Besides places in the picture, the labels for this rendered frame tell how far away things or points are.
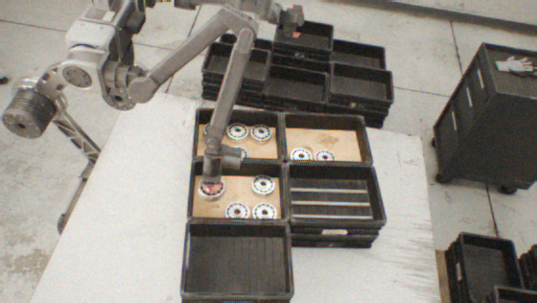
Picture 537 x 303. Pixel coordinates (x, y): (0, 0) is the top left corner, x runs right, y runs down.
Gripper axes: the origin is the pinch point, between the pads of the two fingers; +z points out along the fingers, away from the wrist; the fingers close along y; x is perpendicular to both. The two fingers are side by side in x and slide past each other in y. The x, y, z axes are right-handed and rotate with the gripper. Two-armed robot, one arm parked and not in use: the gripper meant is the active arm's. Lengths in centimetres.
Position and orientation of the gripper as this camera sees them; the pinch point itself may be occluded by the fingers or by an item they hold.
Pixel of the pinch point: (211, 184)
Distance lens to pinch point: 170.9
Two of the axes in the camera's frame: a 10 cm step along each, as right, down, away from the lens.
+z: -1.1, 6.1, 7.8
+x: -9.9, -0.5, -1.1
